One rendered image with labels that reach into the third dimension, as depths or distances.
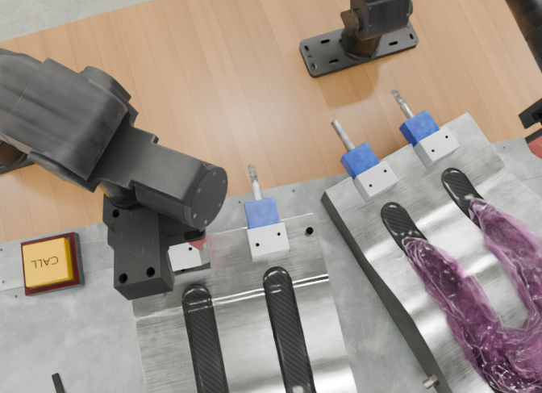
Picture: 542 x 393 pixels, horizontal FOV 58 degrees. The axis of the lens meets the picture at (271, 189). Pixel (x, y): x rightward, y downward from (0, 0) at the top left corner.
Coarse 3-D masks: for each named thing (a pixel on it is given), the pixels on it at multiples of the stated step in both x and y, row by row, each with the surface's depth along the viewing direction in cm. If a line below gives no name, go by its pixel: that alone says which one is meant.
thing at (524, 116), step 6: (528, 36) 40; (528, 42) 41; (534, 48) 40; (534, 54) 40; (540, 60) 40; (540, 66) 40; (540, 102) 38; (528, 108) 40; (534, 108) 39; (540, 108) 39; (522, 114) 41; (528, 114) 40; (534, 114) 40; (540, 114) 40; (522, 120) 41; (528, 120) 40; (534, 120) 39; (540, 120) 40; (528, 126) 40
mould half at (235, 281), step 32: (288, 224) 67; (224, 256) 65; (288, 256) 66; (320, 256) 66; (224, 288) 64; (256, 288) 64; (320, 288) 65; (160, 320) 63; (224, 320) 63; (256, 320) 64; (320, 320) 64; (160, 352) 62; (224, 352) 63; (256, 352) 63; (320, 352) 63; (160, 384) 62; (192, 384) 62; (256, 384) 62; (320, 384) 62; (352, 384) 61
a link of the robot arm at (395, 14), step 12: (360, 0) 69; (372, 0) 68; (384, 0) 68; (396, 0) 68; (408, 0) 69; (372, 12) 68; (384, 12) 69; (396, 12) 70; (408, 12) 70; (372, 24) 70; (384, 24) 70; (396, 24) 71; (360, 36) 74; (372, 36) 72
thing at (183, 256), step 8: (176, 248) 59; (184, 248) 59; (192, 248) 59; (176, 256) 59; (184, 256) 59; (192, 256) 59; (200, 256) 59; (208, 256) 64; (176, 264) 59; (184, 264) 59; (192, 264) 59; (200, 264) 59
